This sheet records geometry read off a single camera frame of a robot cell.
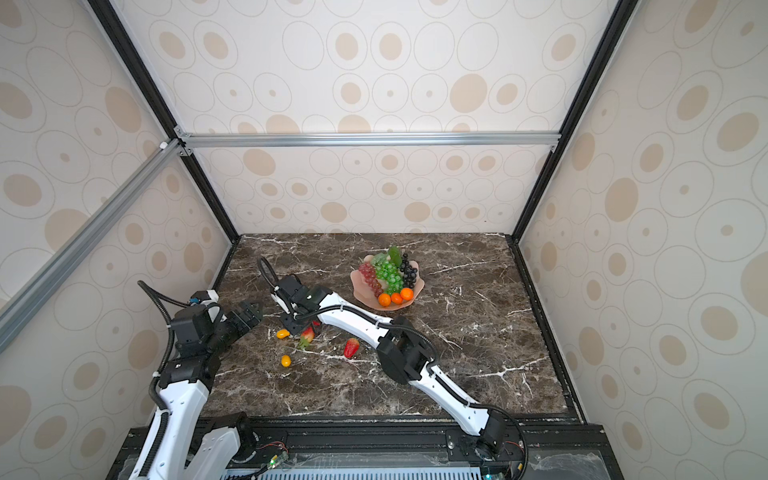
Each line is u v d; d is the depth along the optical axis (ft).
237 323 2.26
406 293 3.17
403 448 2.45
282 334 3.02
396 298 3.18
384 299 3.20
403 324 1.97
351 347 2.91
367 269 3.27
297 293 2.35
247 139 3.09
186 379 1.71
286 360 2.85
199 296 2.25
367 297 3.28
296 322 2.67
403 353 1.94
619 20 2.25
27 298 1.72
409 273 3.28
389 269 3.37
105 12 2.18
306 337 2.95
